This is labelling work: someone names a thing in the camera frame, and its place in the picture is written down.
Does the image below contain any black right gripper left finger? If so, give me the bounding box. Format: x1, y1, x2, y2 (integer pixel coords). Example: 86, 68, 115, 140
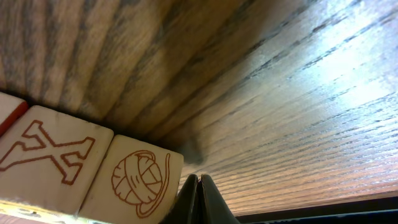
160, 174, 198, 224

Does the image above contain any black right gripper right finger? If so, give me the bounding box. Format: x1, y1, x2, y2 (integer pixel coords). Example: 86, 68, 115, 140
198, 174, 240, 224

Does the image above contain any yellow wooden block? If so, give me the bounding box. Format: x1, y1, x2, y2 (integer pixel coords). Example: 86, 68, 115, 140
78, 135, 183, 223

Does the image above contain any red W wooden block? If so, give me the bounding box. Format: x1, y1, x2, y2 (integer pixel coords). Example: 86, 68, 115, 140
1, 106, 114, 215

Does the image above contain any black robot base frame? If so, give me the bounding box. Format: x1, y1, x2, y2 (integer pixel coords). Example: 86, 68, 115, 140
236, 197, 397, 223

